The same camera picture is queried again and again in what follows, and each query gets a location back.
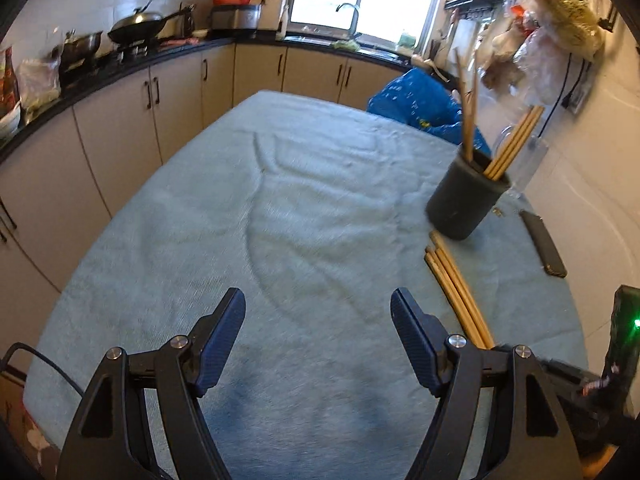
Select black kitchen countertop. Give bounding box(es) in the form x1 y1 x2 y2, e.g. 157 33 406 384
0 32 451 161

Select red label sauce bottle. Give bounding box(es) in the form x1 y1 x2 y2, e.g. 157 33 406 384
0 46 22 111

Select steel cooking pot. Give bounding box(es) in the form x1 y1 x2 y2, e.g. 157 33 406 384
59 30 104 70

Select clear plastic food bag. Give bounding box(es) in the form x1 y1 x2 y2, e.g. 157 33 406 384
17 57 62 111

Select black gas stove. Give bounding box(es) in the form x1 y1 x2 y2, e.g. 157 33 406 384
60 35 171 81

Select white bowl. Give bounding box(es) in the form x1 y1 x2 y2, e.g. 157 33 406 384
0 101 22 138

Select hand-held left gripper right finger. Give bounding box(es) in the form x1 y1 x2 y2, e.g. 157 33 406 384
390 287 583 480

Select black smartphone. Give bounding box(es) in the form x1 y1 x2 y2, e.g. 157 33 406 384
519 210 568 279

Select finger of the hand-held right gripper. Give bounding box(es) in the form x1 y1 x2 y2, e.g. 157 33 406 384
537 357 608 411

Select black power cord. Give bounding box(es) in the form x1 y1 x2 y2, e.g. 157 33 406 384
542 52 586 136

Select blue plastic bag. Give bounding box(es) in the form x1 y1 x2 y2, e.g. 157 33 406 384
366 68 492 157

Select white hanging plastic bag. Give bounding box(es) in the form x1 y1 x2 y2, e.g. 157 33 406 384
510 25 556 106

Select silver rice cooker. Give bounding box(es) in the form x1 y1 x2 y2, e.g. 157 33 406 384
209 4 263 37

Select bunch of wooden chopsticks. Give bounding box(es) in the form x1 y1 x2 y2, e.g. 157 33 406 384
424 47 546 351

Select chrome sink faucet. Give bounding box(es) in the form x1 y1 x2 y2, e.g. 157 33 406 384
336 2 362 36

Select yellow hanging plastic bag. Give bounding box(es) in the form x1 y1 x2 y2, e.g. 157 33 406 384
520 0 608 63

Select beige lower kitchen cabinets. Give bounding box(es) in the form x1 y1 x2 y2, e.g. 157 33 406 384
0 42 416 311

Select white cutting board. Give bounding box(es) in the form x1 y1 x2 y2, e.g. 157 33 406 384
452 17 481 61

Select dark grey chopstick holder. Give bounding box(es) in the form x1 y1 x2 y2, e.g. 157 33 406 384
426 146 512 242

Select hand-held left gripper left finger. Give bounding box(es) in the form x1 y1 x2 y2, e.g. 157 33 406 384
55 287 247 480

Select grey-blue tablecloth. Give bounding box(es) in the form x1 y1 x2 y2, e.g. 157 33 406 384
22 89 588 480

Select wall socket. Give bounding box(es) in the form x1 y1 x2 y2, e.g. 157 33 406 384
562 75 593 113

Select black wok with lid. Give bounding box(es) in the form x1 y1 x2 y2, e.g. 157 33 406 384
107 0 195 45

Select brown hanging bag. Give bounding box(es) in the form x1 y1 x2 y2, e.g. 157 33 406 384
480 25 521 91

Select black cable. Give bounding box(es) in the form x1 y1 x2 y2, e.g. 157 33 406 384
1 342 86 397

